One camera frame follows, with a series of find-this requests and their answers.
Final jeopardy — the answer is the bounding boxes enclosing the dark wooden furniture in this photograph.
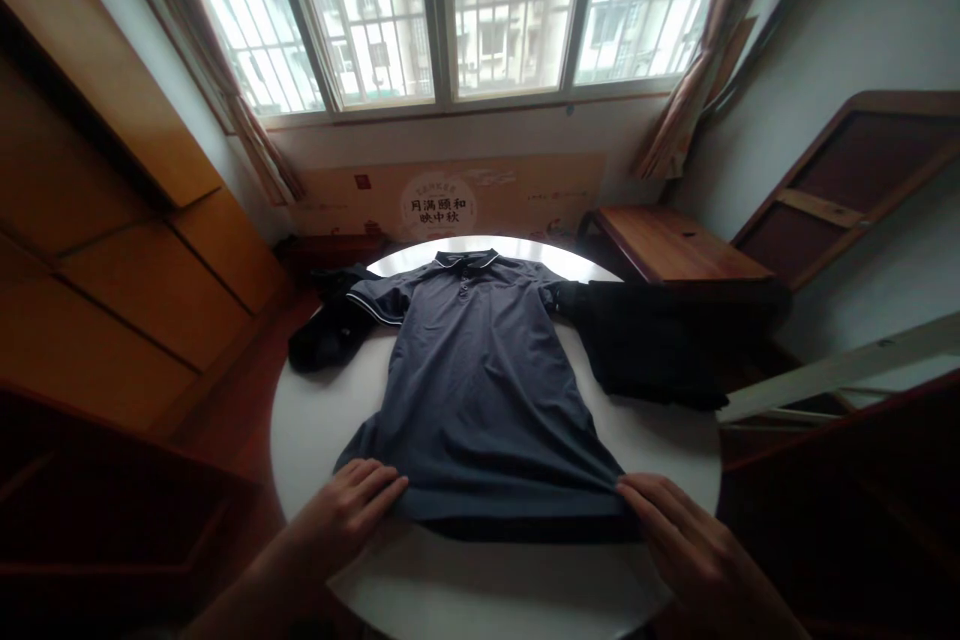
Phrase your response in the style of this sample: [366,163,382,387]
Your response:
[0,377,264,640]

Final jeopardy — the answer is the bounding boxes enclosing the person's right hand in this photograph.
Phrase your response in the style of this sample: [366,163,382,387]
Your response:
[615,473,754,613]

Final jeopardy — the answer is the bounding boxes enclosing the grey polo shirt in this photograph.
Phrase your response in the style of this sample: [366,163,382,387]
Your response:
[332,247,640,545]

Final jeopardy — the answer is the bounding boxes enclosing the person's left hand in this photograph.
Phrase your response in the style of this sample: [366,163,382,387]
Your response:
[288,457,411,565]

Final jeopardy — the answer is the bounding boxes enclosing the crumpled black garment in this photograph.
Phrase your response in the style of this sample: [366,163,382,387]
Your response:
[287,263,378,377]

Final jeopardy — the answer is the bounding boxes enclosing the beige curtain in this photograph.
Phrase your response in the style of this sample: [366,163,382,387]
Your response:
[101,0,309,208]
[628,0,811,182]

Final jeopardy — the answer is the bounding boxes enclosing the yellow wooden cabinet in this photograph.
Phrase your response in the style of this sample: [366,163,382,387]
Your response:
[0,0,290,439]

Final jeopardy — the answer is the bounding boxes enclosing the folded black garment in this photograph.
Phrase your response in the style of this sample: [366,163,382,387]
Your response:
[560,279,733,413]

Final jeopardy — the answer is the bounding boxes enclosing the low wooden table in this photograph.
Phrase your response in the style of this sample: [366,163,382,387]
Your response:
[577,204,778,289]

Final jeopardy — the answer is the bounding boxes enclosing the printed cardboard sheet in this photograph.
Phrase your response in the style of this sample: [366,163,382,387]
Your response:
[288,152,607,245]

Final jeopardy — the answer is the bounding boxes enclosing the barred window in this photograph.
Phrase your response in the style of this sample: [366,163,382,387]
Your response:
[161,0,740,120]

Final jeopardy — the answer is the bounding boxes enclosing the white metal frame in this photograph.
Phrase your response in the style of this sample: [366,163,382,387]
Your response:
[716,311,960,433]

